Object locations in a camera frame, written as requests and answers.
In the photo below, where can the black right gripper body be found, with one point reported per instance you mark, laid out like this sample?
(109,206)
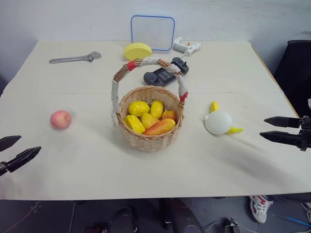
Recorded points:
(306,136)

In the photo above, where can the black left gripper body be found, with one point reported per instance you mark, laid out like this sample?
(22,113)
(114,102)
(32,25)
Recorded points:
(2,168)

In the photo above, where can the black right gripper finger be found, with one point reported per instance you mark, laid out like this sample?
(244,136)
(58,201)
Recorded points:
(285,122)
(284,138)

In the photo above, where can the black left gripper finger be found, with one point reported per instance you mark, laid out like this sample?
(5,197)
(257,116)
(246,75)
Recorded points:
(9,142)
(23,159)

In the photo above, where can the small orange yellow fruit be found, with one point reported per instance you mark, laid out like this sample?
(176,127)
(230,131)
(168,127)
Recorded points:
(168,115)

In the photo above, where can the pink red apple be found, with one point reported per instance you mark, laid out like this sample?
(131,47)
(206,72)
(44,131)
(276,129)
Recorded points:
(60,119)

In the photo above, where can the white upturned bowl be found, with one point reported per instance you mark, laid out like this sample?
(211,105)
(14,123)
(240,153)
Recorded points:
(218,122)

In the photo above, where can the yellow banana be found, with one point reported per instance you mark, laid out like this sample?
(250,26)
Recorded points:
(213,106)

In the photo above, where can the white red sneaker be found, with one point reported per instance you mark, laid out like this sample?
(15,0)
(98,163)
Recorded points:
(261,208)

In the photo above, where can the cream tablecloth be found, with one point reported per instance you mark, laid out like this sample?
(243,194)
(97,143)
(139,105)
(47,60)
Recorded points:
(97,160)

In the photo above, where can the silver adjustable wrench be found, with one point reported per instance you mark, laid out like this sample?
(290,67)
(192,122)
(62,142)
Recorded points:
(73,58)

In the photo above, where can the ridged yellow starfruit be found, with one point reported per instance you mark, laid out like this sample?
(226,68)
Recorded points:
(134,123)

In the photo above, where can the orange red mango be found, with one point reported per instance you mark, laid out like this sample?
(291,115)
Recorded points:
(160,127)

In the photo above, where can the white glue gun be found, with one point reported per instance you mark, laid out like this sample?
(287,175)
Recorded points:
(185,46)

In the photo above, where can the large yellow lemon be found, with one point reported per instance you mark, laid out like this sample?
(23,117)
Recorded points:
(138,108)

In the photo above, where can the slim yellow lemon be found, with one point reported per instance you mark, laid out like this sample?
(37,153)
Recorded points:
(157,108)

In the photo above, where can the dark grey game controller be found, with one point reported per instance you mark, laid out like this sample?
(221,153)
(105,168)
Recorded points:
(162,75)

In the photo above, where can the yellow pear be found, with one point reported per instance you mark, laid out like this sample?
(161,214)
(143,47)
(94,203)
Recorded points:
(148,120)

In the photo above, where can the yellow half-round sponge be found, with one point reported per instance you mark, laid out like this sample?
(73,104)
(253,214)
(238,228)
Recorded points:
(137,51)

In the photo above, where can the clear blue-rimmed container lid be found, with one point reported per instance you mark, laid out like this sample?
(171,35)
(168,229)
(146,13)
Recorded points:
(153,32)

